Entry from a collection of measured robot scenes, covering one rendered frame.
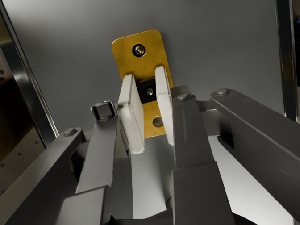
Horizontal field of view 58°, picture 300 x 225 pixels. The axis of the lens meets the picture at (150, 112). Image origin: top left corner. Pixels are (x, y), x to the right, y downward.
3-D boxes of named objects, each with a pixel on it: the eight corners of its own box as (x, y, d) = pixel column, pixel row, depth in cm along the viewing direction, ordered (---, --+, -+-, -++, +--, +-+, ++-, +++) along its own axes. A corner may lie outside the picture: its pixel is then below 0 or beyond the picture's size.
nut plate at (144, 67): (183, 127, 23) (185, 134, 22) (140, 138, 23) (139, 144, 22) (159, 27, 20) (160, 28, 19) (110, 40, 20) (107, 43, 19)
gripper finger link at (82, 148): (127, 160, 13) (69, 175, 13) (131, 120, 18) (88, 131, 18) (118, 134, 13) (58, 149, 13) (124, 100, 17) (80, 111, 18)
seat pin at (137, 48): (145, 49, 22) (145, 54, 20) (137, 52, 23) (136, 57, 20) (143, 40, 22) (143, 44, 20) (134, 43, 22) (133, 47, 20)
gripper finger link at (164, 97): (156, 97, 14) (170, 93, 14) (154, 67, 20) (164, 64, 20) (169, 147, 15) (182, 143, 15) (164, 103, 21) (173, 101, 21)
